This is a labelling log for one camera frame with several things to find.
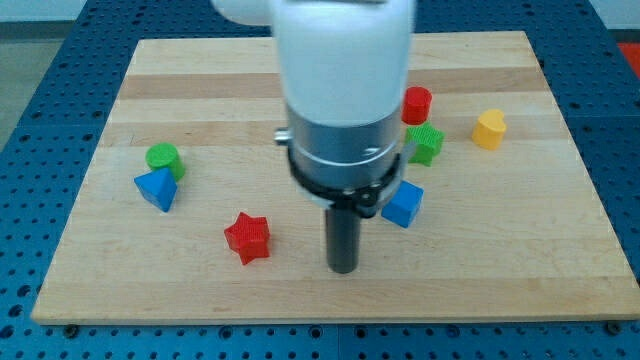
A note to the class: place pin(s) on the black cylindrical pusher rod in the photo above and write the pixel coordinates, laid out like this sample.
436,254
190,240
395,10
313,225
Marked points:
342,232

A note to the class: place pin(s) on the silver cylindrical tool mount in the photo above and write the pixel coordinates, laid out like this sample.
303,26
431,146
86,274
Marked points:
357,168

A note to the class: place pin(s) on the red star block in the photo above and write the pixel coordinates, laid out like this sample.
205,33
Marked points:
248,237

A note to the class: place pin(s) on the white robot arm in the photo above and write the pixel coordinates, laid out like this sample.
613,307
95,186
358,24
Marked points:
343,68

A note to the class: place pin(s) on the green star block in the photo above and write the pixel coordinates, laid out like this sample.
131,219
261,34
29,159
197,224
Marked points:
428,141

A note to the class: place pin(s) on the blue triangle block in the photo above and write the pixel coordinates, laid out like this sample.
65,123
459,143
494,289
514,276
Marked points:
158,188

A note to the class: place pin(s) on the blue cube block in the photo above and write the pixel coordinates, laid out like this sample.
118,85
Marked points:
404,205

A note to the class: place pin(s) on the red cylinder block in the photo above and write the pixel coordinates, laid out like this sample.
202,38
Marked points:
416,105

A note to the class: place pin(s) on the yellow heart block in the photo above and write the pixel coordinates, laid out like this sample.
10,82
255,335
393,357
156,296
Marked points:
489,130

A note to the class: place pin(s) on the wooden board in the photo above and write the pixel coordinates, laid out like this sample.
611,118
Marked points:
507,235

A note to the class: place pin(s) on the green cylinder block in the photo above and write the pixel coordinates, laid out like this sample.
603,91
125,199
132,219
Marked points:
165,155

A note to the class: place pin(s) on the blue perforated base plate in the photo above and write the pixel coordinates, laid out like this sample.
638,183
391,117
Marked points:
47,155

